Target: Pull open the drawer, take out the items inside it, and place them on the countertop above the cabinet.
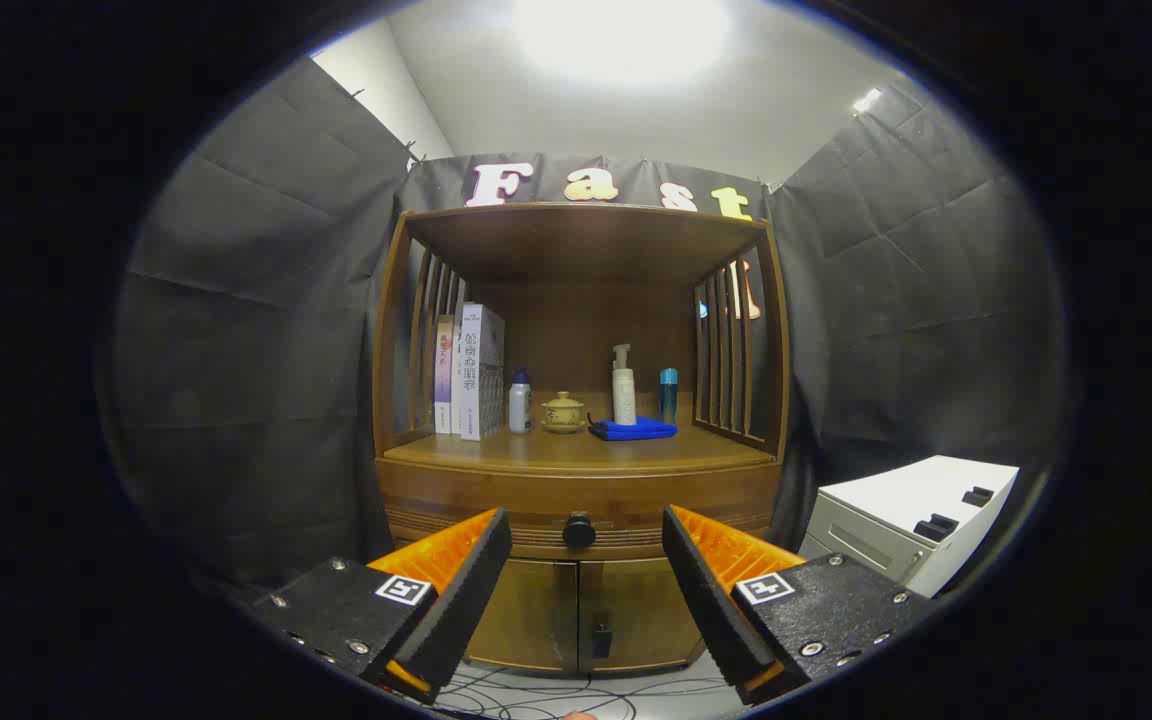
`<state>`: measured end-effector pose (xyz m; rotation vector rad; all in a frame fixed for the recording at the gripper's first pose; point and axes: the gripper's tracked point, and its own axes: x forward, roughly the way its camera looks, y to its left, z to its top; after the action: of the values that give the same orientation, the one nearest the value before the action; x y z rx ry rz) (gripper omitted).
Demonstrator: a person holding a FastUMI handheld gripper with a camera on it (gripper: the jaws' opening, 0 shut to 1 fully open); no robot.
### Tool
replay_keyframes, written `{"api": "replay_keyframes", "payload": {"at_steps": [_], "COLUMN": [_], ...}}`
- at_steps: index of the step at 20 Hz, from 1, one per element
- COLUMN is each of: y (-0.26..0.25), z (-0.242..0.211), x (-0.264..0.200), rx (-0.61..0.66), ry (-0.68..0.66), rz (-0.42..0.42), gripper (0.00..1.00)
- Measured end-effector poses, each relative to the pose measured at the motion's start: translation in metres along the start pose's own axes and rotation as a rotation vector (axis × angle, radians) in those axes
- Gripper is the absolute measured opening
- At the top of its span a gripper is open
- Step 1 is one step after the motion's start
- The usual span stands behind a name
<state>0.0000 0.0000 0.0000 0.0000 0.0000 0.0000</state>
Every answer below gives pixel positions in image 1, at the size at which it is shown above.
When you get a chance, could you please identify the white bottle blue cap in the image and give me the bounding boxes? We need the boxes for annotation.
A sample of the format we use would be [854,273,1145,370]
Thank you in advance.
[508,368,533,435]

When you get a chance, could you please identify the brown wooden drawer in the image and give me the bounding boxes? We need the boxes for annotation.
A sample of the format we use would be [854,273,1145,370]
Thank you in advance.
[379,462,784,561]

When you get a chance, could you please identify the black floor cables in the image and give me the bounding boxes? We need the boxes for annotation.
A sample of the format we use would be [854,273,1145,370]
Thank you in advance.
[431,665,737,720]

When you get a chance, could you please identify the wooden countertop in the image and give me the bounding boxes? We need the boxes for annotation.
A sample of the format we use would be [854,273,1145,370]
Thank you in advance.
[383,425,777,474]

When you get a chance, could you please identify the yellow lidded ceramic teacup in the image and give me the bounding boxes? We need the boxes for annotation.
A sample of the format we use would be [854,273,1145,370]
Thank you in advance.
[540,391,587,435]

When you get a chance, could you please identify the wooden cabinet door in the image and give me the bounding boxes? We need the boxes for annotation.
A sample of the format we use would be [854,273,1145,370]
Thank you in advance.
[464,558,579,673]
[578,558,707,673]

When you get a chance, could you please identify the blue folded cloth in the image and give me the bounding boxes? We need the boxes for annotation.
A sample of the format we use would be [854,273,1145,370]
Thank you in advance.
[591,416,679,442]

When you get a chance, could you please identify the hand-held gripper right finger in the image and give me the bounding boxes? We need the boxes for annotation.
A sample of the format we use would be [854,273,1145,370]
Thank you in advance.
[661,504,937,706]

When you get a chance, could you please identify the white pump bottle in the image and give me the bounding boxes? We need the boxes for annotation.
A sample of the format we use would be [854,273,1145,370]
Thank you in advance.
[611,344,638,427]

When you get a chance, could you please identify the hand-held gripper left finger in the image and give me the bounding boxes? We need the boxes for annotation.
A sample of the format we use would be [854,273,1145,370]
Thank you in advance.
[251,507,514,704]

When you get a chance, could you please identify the thick white book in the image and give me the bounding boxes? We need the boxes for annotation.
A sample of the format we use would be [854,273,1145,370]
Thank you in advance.
[460,303,506,442]

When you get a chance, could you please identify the white plastic machine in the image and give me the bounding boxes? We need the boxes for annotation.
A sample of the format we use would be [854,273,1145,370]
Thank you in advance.
[798,455,1020,599]

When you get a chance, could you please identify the thin purple book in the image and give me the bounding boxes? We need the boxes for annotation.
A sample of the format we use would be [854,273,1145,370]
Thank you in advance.
[433,315,457,435]

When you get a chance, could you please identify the brown wooden cabinet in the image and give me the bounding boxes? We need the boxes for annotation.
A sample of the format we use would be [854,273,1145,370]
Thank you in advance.
[371,203,792,676]

